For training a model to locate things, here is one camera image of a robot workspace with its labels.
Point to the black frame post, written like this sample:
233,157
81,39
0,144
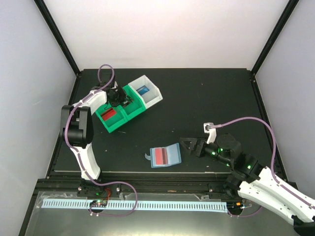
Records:
279,26
42,7

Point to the blue card in bin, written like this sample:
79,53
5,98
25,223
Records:
142,90

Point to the white slotted cable duct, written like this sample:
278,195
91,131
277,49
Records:
136,205

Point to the blue card holder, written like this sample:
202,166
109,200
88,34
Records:
173,153

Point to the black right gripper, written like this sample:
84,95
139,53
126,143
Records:
193,140

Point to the black frame post left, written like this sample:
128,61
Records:
42,7

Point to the red card in holder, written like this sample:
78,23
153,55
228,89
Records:
161,157

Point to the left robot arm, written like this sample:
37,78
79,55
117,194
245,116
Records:
77,129

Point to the black frame post right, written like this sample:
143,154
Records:
279,26

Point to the white plastic bin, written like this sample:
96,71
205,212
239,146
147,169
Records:
150,98

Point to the red card in bin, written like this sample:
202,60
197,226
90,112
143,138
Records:
108,114

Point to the green end plastic bin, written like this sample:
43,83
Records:
114,122

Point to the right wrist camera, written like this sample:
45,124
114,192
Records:
211,131

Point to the green middle plastic bin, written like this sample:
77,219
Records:
137,107

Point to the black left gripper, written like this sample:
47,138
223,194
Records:
123,97

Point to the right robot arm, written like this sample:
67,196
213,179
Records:
252,181

